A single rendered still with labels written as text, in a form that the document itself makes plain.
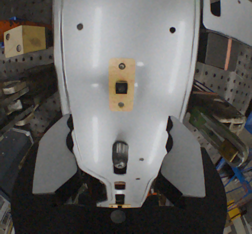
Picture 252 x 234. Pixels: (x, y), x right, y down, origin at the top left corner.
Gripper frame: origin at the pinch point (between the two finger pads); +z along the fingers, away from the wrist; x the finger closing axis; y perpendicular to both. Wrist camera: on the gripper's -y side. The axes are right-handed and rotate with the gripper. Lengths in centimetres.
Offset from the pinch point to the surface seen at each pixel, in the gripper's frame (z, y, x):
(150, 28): 8.3, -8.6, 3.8
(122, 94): 7.9, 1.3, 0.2
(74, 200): 2.5, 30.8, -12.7
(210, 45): 10.2, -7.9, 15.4
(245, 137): 105, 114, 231
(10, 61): 40, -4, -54
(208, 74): 38, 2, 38
